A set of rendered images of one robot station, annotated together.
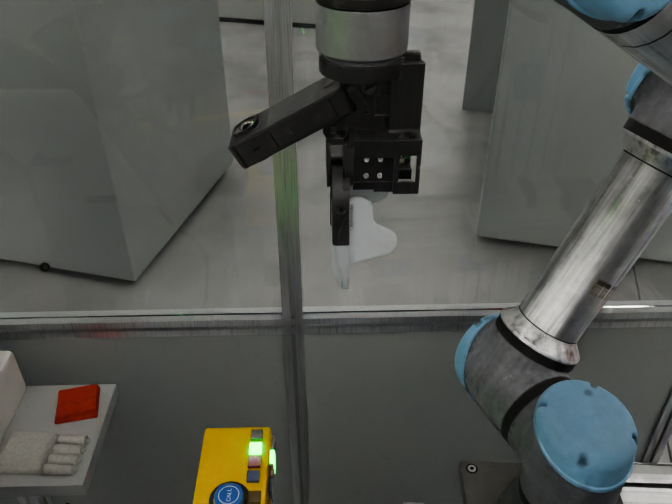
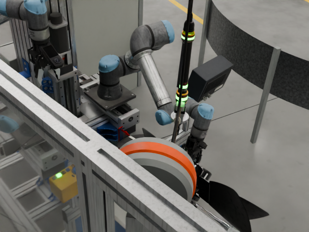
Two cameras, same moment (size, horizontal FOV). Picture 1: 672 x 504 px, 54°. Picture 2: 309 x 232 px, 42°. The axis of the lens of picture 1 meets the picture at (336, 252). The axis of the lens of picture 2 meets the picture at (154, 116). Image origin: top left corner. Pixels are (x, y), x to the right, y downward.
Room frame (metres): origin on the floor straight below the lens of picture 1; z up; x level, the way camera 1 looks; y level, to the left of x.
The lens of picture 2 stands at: (1.20, 1.27, 2.42)
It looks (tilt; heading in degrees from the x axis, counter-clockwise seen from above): 38 degrees down; 224
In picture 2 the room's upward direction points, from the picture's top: 3 degrees clockwise
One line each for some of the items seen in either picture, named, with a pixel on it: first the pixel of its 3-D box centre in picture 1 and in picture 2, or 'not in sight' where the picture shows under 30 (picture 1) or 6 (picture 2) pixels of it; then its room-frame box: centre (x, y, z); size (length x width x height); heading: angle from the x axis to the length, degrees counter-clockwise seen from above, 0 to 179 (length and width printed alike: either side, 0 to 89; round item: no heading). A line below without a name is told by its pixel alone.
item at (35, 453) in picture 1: (43, 453); not in sight; (0.76, 0.53, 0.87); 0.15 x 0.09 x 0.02; 88
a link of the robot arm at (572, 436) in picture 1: (574, 447); not in sight; (0.51, -0.29, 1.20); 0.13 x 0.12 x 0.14; 23
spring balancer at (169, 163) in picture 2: not in sight; (151, 178); (0.85, 0.93, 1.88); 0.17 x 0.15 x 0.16; 92
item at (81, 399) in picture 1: (77, 402); not in sight; (0.88, 0.51, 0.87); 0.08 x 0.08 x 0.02; 13
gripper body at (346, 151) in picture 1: (368, 121); (41, 50); (0.53, -0.03, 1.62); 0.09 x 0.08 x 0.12; 92
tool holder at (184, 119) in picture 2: not in sight; (180, 109); (0.28, 0.50, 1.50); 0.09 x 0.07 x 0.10; 37
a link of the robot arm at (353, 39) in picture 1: (362, 27); (38, 32); (0.54, -0.02, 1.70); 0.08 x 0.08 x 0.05
